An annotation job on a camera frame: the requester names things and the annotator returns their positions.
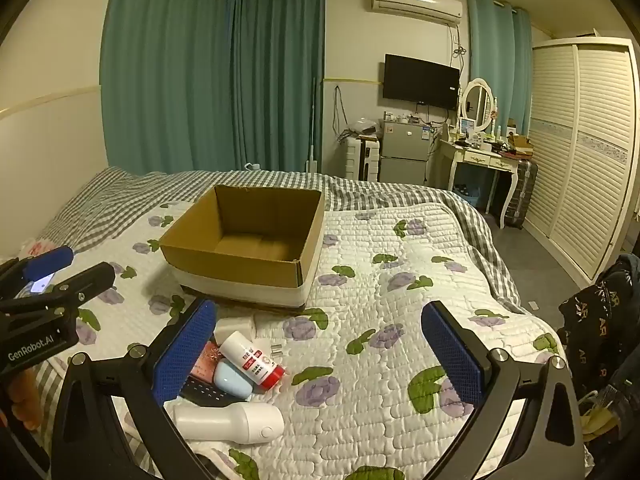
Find grey checkered bed sheet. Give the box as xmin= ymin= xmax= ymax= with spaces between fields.
xmin=30 ymin=166 xmax=521 ymax=311

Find white handheld device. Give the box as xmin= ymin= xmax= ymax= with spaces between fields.
xmin=165 ymin=401 xmax=286 ymax=445

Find dark suitcase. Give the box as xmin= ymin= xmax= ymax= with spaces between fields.
xmin=500 ymin=157 xmax=539 ymax=229

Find dark printed clothing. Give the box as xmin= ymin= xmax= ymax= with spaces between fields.
xmin=557 ymin=254 xmax=640 ymax=461

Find cardboard box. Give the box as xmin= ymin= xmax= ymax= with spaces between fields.
xmin=159 ymin=185 xmax=326 ymax=311

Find oval white vanity mirror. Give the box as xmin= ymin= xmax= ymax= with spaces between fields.
xmin=460 ymin=78 xmax=499 ymax=132

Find small silver fridge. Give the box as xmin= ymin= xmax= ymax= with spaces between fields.
xmin=378 ymin=119 xmax=436 ymax=183

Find white floral quilt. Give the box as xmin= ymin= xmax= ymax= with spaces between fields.
xmin=30 ymin=202 xmax=571 ymax=480

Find clear plastic bag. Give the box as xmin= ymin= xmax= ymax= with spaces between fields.
xmin=350 ymin=117 xmax=383 ymax=137

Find pink packet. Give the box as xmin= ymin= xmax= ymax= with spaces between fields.
xmin=189 ymin=341 xmax=223 ymax=383

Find narrow teal curtain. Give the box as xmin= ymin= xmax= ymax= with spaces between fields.
xmin=467 ymin=0 xmax=533 ymax=133

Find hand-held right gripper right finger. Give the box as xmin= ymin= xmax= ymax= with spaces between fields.
xmin=421 ymin=301 xmax=586 ymax=480

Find wide teal curtain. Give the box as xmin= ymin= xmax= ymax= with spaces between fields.
xmin=100 ymin=0 xmax=237 ymax=176

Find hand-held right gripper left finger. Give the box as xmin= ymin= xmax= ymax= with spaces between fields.
xmin=50 ymin=299 xmax=221 ymax=480

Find black wall television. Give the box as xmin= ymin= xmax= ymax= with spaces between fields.
xmin=383 ymin=54 xmax=461 ymax=110

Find person's left hand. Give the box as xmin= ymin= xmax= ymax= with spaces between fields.
xmin=9 ymin=369 xmax=45 ymax=427

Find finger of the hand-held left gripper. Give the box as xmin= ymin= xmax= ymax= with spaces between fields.
xmin=0 ymin=261 xmax=117 ymax=318
xmin=0 ymin=245 xmax=75 ymax=293

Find light blue plastic case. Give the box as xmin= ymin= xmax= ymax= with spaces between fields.
xmin=214 ymin=360 xmax=253 ymax=402

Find white air conditioner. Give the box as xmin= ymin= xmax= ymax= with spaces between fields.
xmin=370 ymin=0 xmax=463 ymax=26

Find white suitcase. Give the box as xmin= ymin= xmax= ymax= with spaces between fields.
xmin=344 ymin=135 xmax=383 ymax=181

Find hanging black cables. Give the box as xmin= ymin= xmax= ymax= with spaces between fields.
xmin=333 ymin=85 xmax=352 ymax=142

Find white dressing table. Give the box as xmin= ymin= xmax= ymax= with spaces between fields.
xmin=440 ymin=136 xmax=532 ymax=230

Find white bottle with red cap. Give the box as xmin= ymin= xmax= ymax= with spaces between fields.
xmin=218 ymin=331 xmax=288 ymax=390

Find white louvered wardrobe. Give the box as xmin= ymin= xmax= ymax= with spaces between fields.
xmin=522 ymin=37 xmax=640 ymax=282

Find small white box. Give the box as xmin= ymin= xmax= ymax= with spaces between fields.
xmin=214 ymin=316 xmax=257 ymax=338

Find white mop pole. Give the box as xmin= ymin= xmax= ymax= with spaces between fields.
xmin=305 ymin=77 xmax=321 ymax=173

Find black remote control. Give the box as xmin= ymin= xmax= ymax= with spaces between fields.
xmin=179 ymin=379 xmax=236 ymax=408

